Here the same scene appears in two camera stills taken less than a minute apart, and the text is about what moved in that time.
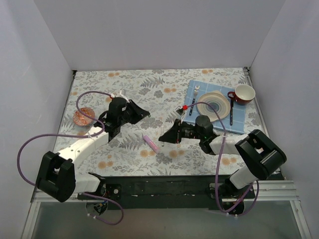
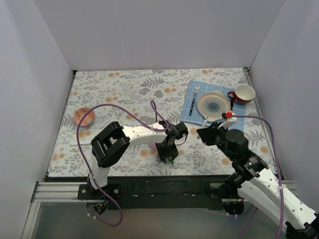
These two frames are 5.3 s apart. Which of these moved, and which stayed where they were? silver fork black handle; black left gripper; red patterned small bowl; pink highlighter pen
Moved: black left gripper
Stayed: red patterned small bowl; pink highlighter pen; silver fork black handle
